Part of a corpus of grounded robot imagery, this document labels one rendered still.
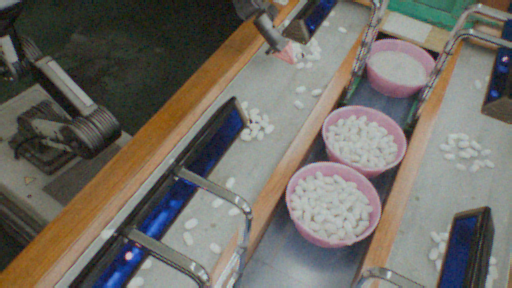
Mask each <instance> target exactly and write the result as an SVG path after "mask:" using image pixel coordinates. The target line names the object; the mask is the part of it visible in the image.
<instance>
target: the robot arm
mask: <svg viewBox="0 0 512 288"><path fill-rule="evenodd" d="M232 2H233V4H234V5H235V8H236V13H237V14H238V15H239V17H240V18H241V19H243V20H244V21H245V22H248V21H249V20H250V19H252V18H253V17H254V15H256V16H255V18H254V20H253V21H252V23H253V24H254V27H256V28H257V30H258V31H259V33H260V34H261V35H262V37H263V38H264V39H265V40H266V43H268V44H269V48H268V49H267V50H266V51H265V54H266V55H269V54H270V52H271V51H273V52H272V53H271V54H273V56H274V57H276V58H280V59H281V60H283V61H285V62H288V64H290V65H294V64H295V61H294V57H293V53H292V43H291V41H290V40H288V41H286V40H285V39H286V38H285V37H283V36H282V35H281V32H280V31H279V30H278V29H277V27H276V26H275V24H273V22H274V20H275V19H277V16H278V14H279V11H278V9H277V7H276V6H275V5H273V4H271V3H270V2H269V1H266V2H265V3H263V2H262V0H233V1H232ZM284 52H285V53H286V54H287V55H288V57H287V56H286V54H285V53H284Z"/></svg>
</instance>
